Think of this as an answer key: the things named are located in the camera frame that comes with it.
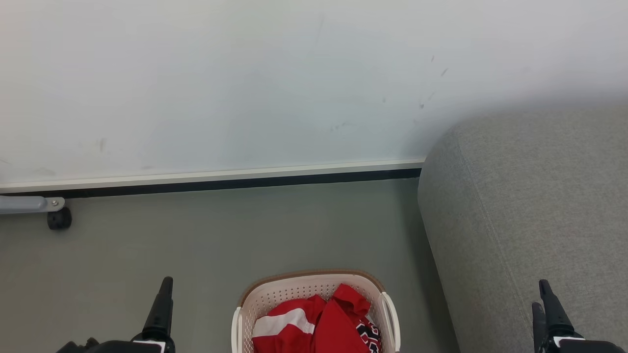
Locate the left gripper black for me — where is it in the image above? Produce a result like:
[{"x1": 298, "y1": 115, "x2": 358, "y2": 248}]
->
[{"x1": 55, "y1": 276, "x2": 176, "y2": 353}]

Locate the white perforated laundry basket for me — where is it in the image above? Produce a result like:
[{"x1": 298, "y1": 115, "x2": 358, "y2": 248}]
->
[{"x1": 231, "y1": 269, "x2": 401, "y2": 353}]

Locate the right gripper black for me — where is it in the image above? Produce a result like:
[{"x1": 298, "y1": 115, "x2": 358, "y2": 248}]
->
[{"x1": 532, "y1": 279, "x2": 628, "y2": 353}]

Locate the grey fabric sofa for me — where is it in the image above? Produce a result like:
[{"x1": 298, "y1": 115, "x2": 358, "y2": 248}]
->
[{"x1": 418, "y1": 101, "x2": 628, "y2": 353}]

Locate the white black baseboard strip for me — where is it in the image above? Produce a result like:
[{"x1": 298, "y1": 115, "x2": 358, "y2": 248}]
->
[{"x1": 0, "y1": 158, "x2": 425, "y2": 199}]

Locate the red and white garment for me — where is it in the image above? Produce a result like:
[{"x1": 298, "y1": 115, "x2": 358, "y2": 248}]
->
[{"x1": 252, "y1": 283, "x2": 382, "y2": 353}]

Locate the grey metal frame leg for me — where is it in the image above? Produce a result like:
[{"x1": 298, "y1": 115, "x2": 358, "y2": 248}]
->
[{"x1": 0, "y1": 195, "x2": 66, "y2": 215}]

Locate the black caster wheel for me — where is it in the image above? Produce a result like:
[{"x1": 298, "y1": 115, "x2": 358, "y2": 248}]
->
[{"x1": 47, "y1": 207, "x2": 73, "y2": 230}]

